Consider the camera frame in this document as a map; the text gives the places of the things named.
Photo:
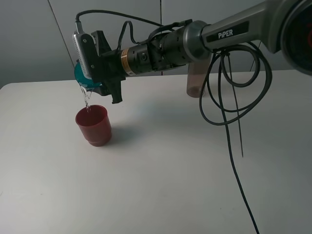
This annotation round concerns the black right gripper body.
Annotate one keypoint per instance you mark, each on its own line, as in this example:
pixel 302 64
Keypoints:
pixel 111 68

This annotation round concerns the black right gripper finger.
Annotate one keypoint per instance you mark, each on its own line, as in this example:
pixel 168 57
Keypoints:
pixel 101 42
pixel 112 89

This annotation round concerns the teal transparent plastic cup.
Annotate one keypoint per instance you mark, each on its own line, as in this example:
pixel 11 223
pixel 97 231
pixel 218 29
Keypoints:
pixel 82 80

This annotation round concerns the transparent brown plastic bottle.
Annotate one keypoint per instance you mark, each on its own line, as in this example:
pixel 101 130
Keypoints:
pixel 196 75

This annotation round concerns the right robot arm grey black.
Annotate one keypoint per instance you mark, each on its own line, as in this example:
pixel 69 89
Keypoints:
pixel 281 25

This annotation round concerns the red plastic cup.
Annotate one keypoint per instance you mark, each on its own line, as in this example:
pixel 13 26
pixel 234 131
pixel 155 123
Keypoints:
pixel 94 125

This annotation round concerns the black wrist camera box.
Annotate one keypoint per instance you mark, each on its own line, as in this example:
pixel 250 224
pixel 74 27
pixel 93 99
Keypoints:
pixel 88 56

